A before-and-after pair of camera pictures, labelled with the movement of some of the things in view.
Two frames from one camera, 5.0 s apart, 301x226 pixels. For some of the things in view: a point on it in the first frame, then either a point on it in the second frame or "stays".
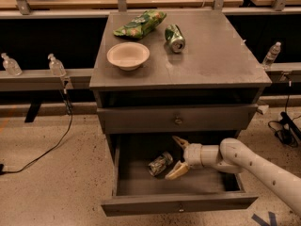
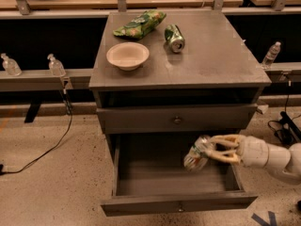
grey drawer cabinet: x=194 y=76 stays
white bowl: x=127 y=56 stays
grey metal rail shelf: x=43 y=80 stays
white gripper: x=193 y=155 → x=254 y=152
